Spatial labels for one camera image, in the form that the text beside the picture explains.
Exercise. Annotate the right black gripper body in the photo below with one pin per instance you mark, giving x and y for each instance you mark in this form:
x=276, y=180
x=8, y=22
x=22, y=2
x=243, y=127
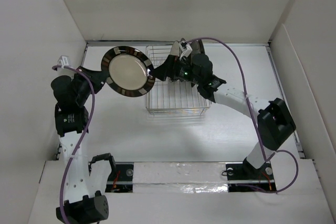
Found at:
x=181, y=71

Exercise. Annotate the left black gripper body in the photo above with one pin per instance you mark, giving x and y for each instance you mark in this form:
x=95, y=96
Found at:
x=84, y=86

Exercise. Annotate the cream plate checkered rim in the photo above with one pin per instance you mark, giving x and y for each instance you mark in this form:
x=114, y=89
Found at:
x=129, y=71

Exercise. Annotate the dark floral rectangular plate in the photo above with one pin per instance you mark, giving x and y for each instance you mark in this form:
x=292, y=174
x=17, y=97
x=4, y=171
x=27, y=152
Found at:
x=201, y=47

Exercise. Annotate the cream plate with tree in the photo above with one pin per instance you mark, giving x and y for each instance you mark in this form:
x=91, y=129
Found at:
x=175, y=49

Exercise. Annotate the grey deer round plate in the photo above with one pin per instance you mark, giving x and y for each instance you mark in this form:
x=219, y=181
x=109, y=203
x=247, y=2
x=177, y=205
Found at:
x=195, y=48

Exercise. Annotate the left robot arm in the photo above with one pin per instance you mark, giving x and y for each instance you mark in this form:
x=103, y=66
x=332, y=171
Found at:
x=82, y=191

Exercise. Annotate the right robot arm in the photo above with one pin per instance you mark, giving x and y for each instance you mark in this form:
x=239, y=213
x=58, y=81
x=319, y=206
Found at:
x=272, y=119

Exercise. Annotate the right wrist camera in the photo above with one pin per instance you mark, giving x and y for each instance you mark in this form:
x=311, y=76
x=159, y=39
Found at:
x=185, y=53

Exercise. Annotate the wire dish rack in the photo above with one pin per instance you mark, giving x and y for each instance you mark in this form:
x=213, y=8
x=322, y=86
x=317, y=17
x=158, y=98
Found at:
x=172, y=98

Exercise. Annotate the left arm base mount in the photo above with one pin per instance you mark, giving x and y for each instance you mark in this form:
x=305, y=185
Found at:
x=121, y=180

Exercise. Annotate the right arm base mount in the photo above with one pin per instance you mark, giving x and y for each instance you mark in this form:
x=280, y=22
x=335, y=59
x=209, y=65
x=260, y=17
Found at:
x=241, y=181

